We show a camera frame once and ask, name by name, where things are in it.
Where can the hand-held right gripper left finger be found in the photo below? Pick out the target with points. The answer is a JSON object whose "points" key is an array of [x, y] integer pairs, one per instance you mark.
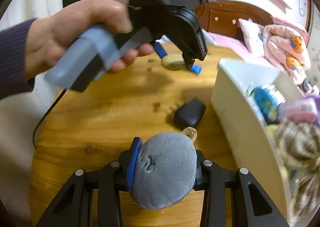
{"points": [[136, 146]]}

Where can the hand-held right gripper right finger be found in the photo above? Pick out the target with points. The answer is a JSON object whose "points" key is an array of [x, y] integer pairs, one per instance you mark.
{"points": [[201, 179]]}

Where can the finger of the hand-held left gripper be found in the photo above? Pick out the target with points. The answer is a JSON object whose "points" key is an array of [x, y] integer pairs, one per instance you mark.
{"points": [[161, 50], [196, 68]]}

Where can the gold round compact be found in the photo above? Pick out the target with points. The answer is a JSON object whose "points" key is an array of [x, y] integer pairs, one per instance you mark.
{"points": [[172, 63]]}

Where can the grey round plush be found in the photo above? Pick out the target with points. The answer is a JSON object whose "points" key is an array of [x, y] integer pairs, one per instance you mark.
{"points": [[165, 167]]}

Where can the white plastic tray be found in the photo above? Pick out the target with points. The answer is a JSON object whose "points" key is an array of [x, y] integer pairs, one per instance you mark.
{"points": [[237, 106]]}

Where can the plaid fabric bow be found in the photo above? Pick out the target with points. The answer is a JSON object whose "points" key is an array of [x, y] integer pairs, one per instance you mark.
{"points": [[300, 146]]}

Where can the person's left forearm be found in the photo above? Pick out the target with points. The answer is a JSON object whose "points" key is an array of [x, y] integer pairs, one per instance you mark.
{"points": [[12, 59]]}

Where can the person's left hand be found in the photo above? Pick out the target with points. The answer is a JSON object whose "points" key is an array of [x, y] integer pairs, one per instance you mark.
{"points": [[75, 19]]}

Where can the pink bed sheet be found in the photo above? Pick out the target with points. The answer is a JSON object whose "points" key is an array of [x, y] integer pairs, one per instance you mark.
{"points": [[230, 44]]}

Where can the black oval case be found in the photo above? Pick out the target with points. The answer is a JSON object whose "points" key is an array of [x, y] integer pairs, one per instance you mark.
{"points": [[190, 113]]}

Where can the wooden headboard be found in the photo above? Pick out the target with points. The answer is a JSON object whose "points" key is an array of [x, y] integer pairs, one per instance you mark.
{"points": [[225, 16]]}

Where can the white pillow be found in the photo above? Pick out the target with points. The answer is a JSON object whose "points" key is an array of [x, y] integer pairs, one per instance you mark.
{"points": [[251, 36]]}

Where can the rolled bear print quilt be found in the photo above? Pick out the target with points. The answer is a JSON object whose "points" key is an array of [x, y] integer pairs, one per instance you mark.
{"points": [[285, 51]]}

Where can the grey knitted cloth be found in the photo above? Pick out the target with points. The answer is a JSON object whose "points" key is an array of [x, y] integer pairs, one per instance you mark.
{"points": [[307, 84]]}

